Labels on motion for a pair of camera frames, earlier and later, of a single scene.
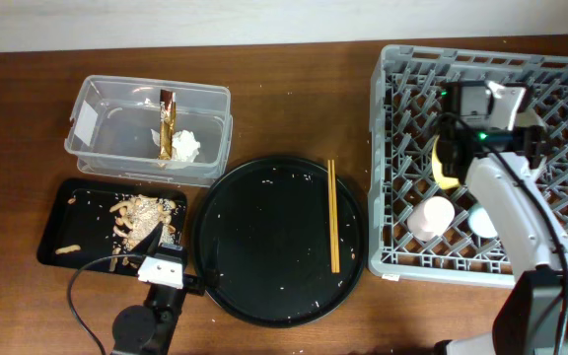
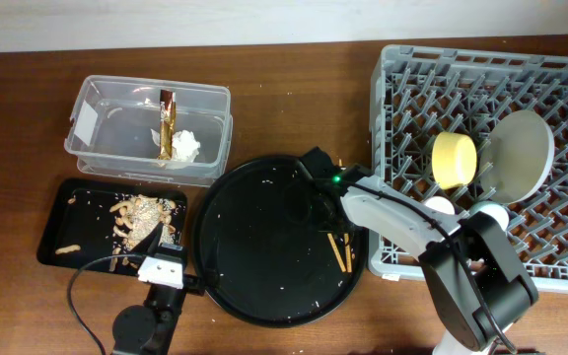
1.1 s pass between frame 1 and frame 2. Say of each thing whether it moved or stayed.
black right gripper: moved
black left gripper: stayed
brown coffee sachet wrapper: stayed
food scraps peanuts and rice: stayed
